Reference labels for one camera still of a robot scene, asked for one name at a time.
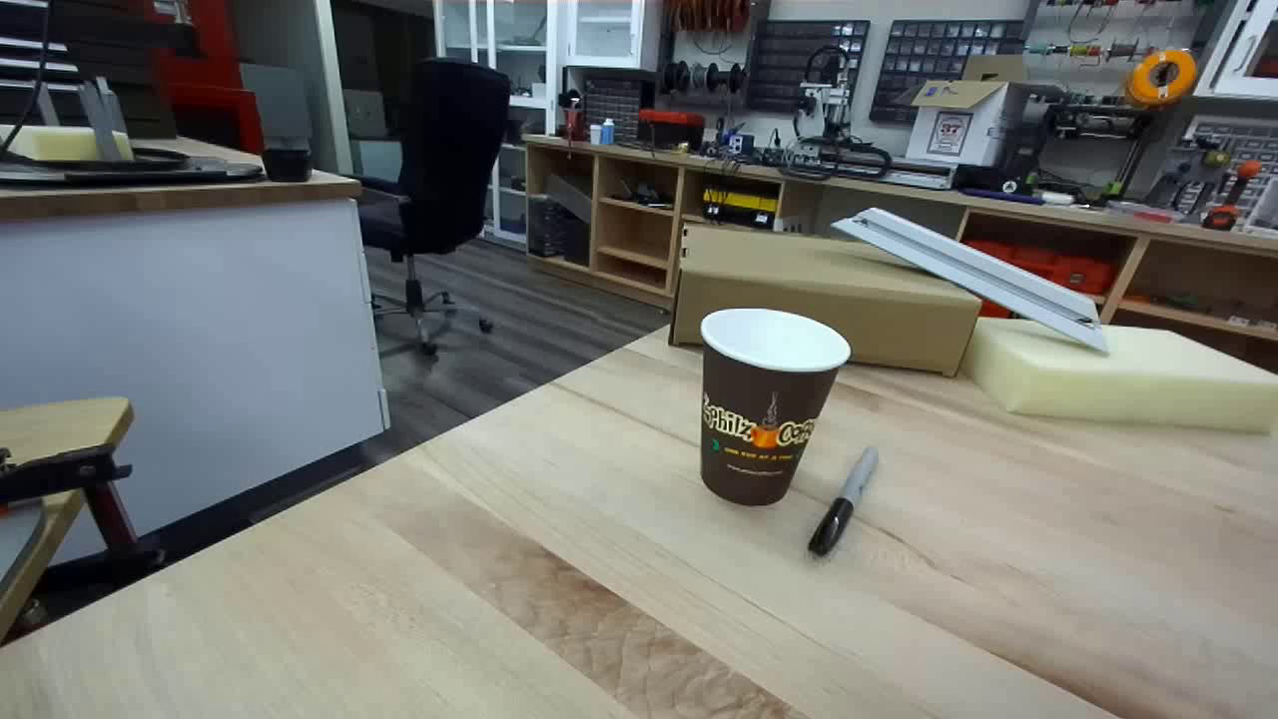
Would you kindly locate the brown paper coffee cup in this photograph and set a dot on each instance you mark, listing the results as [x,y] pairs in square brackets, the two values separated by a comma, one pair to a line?
[766,425]

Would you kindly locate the cardboard box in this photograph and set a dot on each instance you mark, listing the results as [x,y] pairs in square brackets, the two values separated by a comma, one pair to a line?
[800,274]

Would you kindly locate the yellow and black tool case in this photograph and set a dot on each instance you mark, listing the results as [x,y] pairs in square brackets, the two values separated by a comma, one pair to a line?
[742,205]

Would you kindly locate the wooden shelf workbench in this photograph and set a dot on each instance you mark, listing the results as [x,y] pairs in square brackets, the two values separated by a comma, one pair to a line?
[642,159]

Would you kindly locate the red and black toolbox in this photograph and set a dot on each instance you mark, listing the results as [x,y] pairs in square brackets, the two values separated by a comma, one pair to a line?
[668,131]

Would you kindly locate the black marker pen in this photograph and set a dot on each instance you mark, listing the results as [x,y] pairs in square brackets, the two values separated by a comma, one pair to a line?
[840,514]

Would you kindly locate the black office chair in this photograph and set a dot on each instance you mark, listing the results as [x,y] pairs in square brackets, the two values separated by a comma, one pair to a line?
[453,145]

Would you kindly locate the black bench machine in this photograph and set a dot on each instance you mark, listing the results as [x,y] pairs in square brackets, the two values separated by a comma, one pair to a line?
[832,113]

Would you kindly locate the black tool pegboard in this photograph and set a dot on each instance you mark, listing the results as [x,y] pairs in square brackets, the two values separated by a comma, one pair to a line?
[785,67]
[940,53]

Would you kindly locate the white glass door cabinet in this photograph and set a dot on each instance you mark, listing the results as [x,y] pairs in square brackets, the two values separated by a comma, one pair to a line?
[611,33]

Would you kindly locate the white box with label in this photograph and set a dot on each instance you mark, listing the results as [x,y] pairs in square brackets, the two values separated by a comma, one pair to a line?
[951,132]

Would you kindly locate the small black box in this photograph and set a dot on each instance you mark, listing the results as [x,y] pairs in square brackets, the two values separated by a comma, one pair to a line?
[284,163]

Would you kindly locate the red storage bins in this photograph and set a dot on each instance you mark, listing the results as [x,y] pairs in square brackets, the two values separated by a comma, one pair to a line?
[1065,274]

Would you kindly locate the white cabinet with wooden top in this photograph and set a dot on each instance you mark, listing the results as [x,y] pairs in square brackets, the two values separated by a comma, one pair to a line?
[200,333]

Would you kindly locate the black flat pad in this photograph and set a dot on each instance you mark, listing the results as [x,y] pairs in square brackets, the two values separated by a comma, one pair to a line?
[200,171]

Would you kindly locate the black benchtop printer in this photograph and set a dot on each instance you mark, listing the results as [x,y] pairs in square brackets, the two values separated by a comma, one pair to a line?
[1065,132]

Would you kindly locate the pale yellow foam block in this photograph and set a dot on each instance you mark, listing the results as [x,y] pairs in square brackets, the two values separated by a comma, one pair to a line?
[1132,381]

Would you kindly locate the red tool cabinet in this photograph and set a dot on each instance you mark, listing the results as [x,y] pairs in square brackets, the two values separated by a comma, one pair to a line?
[200,73]

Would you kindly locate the orange tape roll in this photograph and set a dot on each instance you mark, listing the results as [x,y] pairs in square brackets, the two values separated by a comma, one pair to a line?
[1134,83]

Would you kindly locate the wooden side workbench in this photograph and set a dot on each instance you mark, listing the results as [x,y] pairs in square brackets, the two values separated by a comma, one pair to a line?
[60,428]

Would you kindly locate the red power tool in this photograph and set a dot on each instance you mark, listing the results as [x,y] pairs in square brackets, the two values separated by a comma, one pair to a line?
[1231,195]

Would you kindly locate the pale yellow foam pad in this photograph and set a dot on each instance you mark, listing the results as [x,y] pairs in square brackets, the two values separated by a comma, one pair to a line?
[55,141]

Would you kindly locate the white aluminium rail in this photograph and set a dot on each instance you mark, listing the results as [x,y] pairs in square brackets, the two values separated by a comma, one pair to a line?
[972,269]

